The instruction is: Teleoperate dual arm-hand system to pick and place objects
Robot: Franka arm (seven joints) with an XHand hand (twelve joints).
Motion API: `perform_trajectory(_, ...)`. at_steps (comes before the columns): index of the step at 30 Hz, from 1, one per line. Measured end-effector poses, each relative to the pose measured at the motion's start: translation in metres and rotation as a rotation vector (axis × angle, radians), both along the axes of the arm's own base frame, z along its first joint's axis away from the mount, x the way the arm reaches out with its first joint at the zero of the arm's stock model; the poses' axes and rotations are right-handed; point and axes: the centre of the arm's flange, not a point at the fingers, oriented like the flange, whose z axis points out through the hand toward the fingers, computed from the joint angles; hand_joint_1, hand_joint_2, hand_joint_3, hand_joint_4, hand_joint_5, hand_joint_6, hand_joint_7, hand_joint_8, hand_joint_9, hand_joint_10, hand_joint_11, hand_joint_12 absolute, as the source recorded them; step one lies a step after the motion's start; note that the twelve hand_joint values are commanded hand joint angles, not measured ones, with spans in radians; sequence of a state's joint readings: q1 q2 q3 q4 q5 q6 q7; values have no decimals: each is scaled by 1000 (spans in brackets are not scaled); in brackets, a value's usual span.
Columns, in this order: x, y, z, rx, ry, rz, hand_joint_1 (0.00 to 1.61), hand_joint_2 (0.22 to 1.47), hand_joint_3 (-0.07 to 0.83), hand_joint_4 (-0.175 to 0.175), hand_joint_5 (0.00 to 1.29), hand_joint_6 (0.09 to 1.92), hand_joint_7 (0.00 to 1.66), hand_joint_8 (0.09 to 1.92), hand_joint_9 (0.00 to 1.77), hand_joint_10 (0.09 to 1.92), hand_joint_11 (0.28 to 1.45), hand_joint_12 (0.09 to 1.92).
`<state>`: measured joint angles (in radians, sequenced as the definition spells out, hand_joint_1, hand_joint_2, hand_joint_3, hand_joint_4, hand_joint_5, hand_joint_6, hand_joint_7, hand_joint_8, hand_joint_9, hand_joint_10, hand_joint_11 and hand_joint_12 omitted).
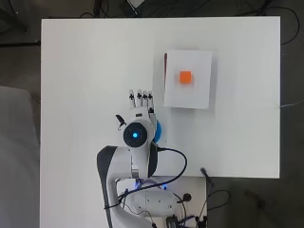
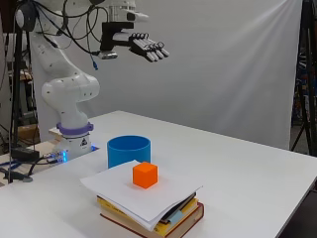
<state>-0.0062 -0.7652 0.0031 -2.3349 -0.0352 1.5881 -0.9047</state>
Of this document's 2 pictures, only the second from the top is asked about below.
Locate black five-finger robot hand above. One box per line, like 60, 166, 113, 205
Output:
128, 32, 170, 63

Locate white backdrop sheet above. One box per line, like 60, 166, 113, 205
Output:
30, 0, 303, 151

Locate blue round tub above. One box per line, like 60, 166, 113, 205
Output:
106, 135, 153, 170

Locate orange cube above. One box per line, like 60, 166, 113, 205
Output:
132, 161, 159, 190

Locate black pole stand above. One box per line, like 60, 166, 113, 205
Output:
7, 0, 34, 184

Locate white paper sheets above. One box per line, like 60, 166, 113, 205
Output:
79, 160, 204, 233

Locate cardboard box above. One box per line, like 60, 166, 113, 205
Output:
17, 123, 42, 144

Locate black power box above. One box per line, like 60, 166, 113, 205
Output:
11, 146, 42, 164

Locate dark thin book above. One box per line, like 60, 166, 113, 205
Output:
159, 192, 198, 223

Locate black tripod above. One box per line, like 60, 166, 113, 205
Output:
289, 0, 317, 157

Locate yellow book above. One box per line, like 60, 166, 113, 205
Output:
96, 194, 199, 238

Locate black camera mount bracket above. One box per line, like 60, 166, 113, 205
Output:
99, 21, 135, 53

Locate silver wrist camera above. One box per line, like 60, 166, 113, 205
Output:
97, 50, 119, 60

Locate blue cable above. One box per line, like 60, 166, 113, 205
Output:
88, 52, 100, 71

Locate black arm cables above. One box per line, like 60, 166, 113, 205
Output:
32, 0, 111, 57

